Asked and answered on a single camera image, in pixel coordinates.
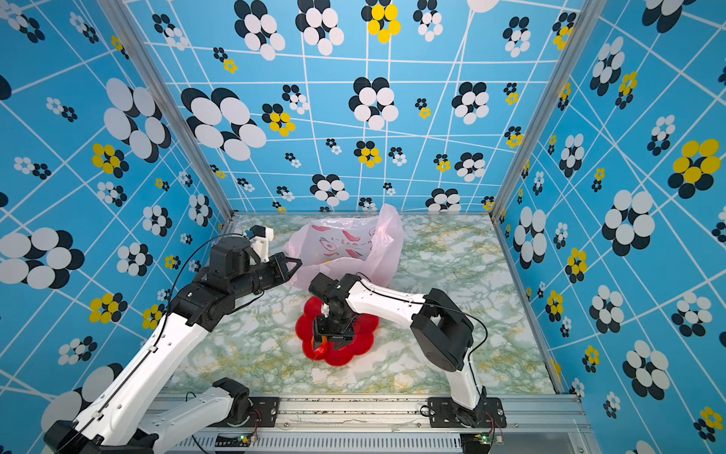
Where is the pink translucent plastic bag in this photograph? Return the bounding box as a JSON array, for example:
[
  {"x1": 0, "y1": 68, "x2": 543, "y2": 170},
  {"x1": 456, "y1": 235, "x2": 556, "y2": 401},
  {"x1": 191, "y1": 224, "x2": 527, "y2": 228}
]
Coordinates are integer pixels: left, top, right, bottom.
[{"x1": 285, "y1": 204, "x2": 404, "y2": 291}]

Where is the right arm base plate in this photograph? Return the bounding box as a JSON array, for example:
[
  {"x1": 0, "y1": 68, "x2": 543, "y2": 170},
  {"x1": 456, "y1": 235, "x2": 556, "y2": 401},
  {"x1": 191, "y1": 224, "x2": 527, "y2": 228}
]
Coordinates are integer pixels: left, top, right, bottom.
[{"x1": 425, "y1": 397, "x2": 508, "y2": 429}]

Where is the red flower-shaped plate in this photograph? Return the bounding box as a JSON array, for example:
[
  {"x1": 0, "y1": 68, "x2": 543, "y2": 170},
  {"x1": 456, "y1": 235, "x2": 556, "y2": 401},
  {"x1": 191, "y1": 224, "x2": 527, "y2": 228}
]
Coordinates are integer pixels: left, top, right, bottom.
[{"x1": 295, "y1": 297, "x2": 380, "y2": 367}]

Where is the left aluminium corner post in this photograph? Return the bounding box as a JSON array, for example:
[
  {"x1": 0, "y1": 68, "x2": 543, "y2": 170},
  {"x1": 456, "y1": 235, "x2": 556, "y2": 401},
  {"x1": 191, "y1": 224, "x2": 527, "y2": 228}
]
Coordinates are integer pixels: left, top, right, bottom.
[{"x1": 98, "y1": 1, "x2": 234, "y2": 222}]

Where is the right aluminium corner post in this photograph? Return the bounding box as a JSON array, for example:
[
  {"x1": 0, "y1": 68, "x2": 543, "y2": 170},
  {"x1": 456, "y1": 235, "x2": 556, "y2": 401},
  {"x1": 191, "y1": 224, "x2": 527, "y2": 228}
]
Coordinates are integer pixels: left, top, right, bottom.
[{"x1": 491, "y1": 0, "x2": 607, "y2": 221}]

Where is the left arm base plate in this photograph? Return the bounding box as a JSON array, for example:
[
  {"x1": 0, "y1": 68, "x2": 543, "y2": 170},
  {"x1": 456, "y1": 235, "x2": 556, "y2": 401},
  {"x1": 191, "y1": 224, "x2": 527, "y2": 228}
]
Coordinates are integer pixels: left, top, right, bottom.
[{"x1": 222, "y1": 396, "x2": 280, "y2": 429}]

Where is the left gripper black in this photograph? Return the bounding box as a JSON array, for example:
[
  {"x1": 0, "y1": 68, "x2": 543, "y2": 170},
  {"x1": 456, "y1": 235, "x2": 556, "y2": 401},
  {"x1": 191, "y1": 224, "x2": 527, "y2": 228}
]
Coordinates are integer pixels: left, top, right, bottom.
[{"x1": 233, "y1": 250, "x2": 304, "y2": 301}]

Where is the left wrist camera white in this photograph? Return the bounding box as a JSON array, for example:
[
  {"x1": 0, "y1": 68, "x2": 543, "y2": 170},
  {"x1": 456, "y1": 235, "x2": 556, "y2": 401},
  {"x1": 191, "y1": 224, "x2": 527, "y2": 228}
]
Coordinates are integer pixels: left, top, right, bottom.
[{"x1": 246, "y1": 225, "x2": 274, "y2": 263}]

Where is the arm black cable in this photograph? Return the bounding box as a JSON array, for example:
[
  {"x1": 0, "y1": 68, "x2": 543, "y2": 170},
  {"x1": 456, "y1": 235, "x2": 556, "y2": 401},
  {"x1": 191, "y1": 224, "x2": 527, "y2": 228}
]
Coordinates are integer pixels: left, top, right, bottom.
[
  {"x1": 152, "y1": 232, "x2": 251, "y2": 353},
  {"x1": 356, "y1": 271, "x2": 490, "y2": 398}
]

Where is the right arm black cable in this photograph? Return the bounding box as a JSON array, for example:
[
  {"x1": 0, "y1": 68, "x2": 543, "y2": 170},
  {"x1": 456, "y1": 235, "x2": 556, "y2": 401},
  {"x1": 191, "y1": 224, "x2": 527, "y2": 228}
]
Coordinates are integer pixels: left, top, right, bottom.
[{"x1": 356, "y1": 271, "x2": 490, "y2": 398}]

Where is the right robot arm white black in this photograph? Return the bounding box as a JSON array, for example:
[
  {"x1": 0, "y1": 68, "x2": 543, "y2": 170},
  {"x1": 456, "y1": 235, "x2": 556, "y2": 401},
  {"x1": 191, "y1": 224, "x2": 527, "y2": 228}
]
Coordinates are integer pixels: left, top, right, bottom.
[{"x1": 308, "y1": 272, "x2": 486, "y2": 427}]

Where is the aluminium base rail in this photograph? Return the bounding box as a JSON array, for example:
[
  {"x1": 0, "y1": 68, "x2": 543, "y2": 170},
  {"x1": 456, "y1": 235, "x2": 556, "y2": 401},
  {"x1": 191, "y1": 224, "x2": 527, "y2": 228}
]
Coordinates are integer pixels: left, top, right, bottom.
[{"x1": 104, "y1": 392, "x2": 602, "y2": 454}]

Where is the aluminium corner post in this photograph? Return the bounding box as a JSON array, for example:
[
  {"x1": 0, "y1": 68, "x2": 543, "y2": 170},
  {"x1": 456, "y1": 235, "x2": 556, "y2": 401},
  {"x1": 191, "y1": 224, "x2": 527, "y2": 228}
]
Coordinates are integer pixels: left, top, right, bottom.
[
  {"x1": 98, "y1": 1, "x2": 234, "y2": 222},
  {"x1": 491, "y1": 0, "x2": 607, "y2": 221}
]

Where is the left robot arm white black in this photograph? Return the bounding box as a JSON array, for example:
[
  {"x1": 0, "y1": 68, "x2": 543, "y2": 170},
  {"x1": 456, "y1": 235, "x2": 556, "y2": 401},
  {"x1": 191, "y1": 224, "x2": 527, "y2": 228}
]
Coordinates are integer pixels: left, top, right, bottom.
[{"x1": 43, "y1": 226, "x2": 303, "y2": 453}]

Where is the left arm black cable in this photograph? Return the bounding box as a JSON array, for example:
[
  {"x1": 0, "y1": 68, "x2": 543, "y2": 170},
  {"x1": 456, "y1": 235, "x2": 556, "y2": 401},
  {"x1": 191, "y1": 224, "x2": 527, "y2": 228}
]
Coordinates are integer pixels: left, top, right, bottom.
[{"x1": 152, "y1": 232, "x2": 251, "y2": 353}]

